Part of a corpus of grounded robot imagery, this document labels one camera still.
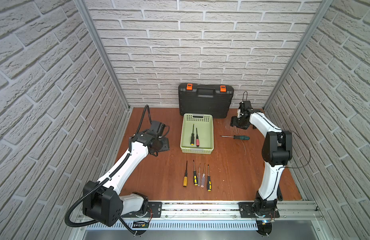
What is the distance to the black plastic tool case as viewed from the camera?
0.95 metres

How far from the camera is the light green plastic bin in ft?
3.17

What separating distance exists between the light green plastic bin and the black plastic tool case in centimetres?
4
